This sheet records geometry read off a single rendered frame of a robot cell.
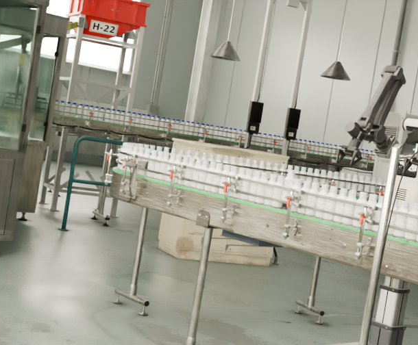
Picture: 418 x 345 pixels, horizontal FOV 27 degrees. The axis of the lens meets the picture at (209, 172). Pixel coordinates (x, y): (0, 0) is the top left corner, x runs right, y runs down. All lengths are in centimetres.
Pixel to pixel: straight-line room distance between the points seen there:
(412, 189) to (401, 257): 89
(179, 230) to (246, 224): 419
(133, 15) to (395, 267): 781
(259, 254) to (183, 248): 87
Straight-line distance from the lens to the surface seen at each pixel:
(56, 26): 967
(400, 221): 396
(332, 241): 415
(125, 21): 1119
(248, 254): 901
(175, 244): 876
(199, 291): 484
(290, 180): 438
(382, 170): 1065
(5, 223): 738
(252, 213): 450
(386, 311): 486
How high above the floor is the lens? 135
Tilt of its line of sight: 3 degrees down
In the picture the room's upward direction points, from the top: 9 degrees clockwise
